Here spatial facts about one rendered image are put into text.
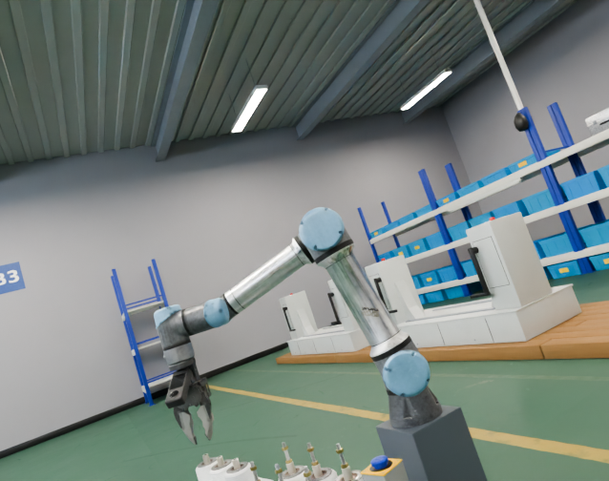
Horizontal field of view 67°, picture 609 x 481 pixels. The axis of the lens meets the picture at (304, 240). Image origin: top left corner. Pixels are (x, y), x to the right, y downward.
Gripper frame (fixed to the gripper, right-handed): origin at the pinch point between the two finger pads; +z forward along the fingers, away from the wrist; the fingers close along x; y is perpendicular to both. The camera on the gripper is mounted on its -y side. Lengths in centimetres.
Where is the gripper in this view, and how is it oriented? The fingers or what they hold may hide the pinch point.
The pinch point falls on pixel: (200, 438)
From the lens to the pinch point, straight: 132.6
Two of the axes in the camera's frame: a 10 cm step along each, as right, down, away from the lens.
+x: -9.5, 3.2, 0.4
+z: 3.2, 9.4, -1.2
